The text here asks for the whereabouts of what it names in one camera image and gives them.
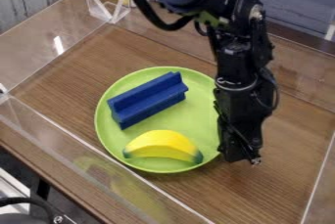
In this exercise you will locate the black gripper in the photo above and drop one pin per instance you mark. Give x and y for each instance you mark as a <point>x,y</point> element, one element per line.
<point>243,109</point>

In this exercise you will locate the blue plastic block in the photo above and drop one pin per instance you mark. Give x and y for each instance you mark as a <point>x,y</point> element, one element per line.
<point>148,99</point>

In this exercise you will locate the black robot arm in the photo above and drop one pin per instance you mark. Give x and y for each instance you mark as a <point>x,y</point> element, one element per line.
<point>235,26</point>

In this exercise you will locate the green round plate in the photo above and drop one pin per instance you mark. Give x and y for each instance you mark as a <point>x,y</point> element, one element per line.
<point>192,117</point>

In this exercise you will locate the yellow toy banana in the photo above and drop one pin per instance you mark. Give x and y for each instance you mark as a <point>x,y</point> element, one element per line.
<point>167,144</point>

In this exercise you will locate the clear acrylic enclosure wall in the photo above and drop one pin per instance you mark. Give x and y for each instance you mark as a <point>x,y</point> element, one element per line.
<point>62,57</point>

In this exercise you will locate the clear acrylic corner bracket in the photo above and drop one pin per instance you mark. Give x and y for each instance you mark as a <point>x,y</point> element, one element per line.
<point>108,11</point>

